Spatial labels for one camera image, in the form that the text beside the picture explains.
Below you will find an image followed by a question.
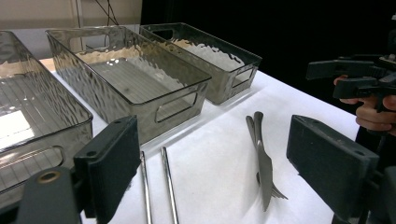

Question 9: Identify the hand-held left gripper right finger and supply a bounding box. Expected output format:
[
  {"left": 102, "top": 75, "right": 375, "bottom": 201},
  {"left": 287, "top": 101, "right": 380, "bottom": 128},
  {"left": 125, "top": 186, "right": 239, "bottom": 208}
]
[{"left": 286, "top": 114, "right": 380, "bottom": 221}]

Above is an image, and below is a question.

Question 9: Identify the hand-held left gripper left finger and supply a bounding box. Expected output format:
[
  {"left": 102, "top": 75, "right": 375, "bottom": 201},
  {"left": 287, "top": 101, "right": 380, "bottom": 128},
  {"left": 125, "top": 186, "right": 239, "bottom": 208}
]
[{"left": 73, "top": 115, "right": 142, "bottom": 224}]

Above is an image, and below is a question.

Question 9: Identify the metal chopstick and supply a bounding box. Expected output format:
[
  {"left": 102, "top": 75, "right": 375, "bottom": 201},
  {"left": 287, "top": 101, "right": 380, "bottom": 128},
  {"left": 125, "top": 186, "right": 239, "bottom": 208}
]
[
  {"left": 161, "top": 147, "right": 180, "bottom": 224},
  {"left": 139, "top": 150, "right": 153, "bottom": 224}
]

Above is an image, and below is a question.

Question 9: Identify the metal table knife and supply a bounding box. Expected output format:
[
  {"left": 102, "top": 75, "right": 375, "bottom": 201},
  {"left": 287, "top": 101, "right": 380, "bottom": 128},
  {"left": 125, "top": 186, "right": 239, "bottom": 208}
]
[{"left": 252, "top": 111, "right": 275, "bottom": 213}]

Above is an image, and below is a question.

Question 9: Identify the metal fork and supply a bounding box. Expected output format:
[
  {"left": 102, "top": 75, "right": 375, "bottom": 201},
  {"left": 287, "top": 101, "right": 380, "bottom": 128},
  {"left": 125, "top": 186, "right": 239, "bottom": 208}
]
[{"left": 246, "top": 115, "right": 289, "bottom": 201}]

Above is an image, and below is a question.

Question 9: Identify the grey transparent plastic bin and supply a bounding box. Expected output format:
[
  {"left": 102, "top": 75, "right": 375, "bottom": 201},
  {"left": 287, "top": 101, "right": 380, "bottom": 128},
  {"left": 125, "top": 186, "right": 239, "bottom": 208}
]
[
  {"left": 46, "top": 25, "right": 213, "bottom": 145},
  {"left": 139, "top": 21, "right": 263, "bottom": 105},
  {"left": 0, "top": 30, "right": 93, "bottom": 209}
]

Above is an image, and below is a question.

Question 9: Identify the black curtain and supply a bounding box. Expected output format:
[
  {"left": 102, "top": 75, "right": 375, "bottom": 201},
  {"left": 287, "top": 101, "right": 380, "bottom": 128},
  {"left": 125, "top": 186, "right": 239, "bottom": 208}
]
[{"left": 140, "top": 0, "right": 396, "bottom": 113}]

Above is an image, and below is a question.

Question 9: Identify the black cable bundle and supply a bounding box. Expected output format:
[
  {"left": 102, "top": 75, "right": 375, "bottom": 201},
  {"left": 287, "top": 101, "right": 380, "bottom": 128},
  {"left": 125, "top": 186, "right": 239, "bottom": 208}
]
[{"left": 92, "top": 0, "right": 120, "bottom": 26}]

